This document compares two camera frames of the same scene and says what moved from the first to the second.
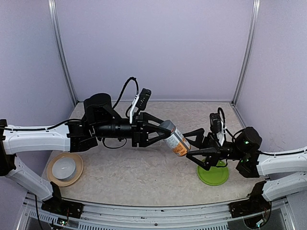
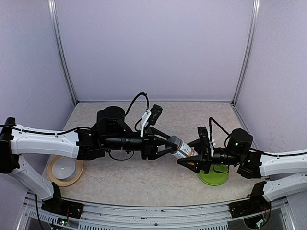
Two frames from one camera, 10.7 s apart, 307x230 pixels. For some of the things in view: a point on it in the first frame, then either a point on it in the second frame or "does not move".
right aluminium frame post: (256, 17) does not move
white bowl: (64, 168) does not move
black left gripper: (141, 137) to (149, 147)
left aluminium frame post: (62, 56) does not move
